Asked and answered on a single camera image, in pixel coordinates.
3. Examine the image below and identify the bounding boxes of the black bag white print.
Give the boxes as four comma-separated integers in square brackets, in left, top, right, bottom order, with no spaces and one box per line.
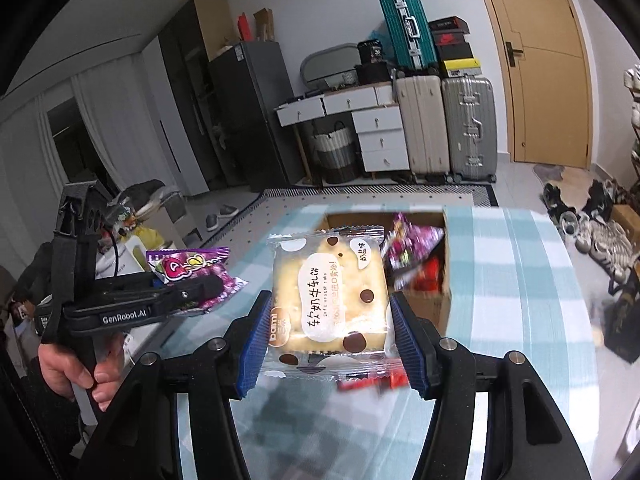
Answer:
[356,39,391,68]

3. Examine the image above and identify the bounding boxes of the purple candy packet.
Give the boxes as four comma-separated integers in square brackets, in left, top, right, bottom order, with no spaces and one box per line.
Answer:
[145,246,249,316]

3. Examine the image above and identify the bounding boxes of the patterned floor rug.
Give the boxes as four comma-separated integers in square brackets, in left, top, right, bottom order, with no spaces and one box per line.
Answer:
[260,185,498,208]

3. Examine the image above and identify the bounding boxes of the person's left hand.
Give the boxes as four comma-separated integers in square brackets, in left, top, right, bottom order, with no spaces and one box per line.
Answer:
[39,332,126,413]

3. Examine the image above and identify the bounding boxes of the striped laundry basket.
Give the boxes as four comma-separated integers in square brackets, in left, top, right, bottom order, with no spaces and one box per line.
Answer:
[305,122,358,185]

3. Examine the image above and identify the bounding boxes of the dark wardrobe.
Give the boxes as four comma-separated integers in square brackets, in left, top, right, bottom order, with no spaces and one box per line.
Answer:
[157,0,241,196]

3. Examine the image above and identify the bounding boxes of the teal suitcase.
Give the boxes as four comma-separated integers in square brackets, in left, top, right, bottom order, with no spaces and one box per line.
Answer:
[378,0,441,73]

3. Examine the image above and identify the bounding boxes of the grey door mat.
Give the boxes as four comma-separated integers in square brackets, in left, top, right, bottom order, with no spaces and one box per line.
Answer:
[532,162,591,186]

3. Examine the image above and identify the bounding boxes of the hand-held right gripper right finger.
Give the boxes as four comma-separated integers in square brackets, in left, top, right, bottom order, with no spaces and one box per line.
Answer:
[389,292,593,480]

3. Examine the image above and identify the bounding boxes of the white drawer dresser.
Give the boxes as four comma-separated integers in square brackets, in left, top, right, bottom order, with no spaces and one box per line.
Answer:
[276,82,408,173]

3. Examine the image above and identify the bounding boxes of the beige suitcase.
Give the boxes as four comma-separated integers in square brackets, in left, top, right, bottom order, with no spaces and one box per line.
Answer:
[395,74,451,183]

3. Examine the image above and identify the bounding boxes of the black shoe box red logo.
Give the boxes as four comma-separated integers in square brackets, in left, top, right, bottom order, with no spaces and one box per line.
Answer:
[432,31,472,47]

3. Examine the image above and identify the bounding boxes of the large red snack packet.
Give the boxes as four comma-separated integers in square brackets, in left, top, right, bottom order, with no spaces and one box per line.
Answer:
[400,255,446,293]

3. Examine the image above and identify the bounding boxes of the pile of scattered shoes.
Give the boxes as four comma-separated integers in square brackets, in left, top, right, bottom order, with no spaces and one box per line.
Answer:
[542,180,640,286]

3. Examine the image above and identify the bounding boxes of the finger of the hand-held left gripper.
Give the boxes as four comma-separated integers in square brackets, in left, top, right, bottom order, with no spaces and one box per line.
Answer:
[164,274,226,317]

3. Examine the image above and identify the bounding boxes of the grey arched mirror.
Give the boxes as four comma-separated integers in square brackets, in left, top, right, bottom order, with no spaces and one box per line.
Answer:
[300,45,361,91]

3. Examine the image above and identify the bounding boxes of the brown cardboard box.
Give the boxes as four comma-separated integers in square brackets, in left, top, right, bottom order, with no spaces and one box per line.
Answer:
[317,210,453,333]

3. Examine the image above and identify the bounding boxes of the cream cake packet brown dots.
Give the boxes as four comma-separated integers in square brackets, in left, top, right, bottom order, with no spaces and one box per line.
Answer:
[265,227,403,386]

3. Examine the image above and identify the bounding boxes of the golden shoe rack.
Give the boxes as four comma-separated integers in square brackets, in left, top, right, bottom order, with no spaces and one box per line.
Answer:
[625,60,640,181]

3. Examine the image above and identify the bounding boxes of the silver suitcase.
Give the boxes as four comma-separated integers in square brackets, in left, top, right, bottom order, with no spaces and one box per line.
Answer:
[441,76,498,183]

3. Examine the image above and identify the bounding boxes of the red cookie packet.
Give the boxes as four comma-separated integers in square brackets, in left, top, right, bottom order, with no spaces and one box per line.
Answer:
[336,367,412,393]

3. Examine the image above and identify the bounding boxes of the wooden door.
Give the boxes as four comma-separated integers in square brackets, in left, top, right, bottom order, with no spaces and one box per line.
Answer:
[475,0,606,166]

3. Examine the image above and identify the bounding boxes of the tall cardboard box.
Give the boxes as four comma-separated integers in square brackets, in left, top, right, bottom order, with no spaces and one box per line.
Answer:
[192,0,238,61]

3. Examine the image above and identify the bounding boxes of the yellow black shoe box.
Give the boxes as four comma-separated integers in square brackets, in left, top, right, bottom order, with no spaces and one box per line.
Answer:
[442,58,483,78]

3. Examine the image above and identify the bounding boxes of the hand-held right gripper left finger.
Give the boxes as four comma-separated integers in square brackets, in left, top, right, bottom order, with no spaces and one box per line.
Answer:
[90,290,274,480]

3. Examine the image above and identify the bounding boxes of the purple striped snack packet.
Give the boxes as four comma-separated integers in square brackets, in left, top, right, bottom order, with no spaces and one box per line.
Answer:
[381,212,446,281]

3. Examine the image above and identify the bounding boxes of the plain black storage box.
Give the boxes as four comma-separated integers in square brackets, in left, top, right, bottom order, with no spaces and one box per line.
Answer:
[356,62,393,86]

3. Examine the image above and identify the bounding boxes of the dark grey refrigerator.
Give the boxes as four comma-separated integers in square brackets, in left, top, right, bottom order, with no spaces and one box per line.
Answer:
[207,40,306,191]

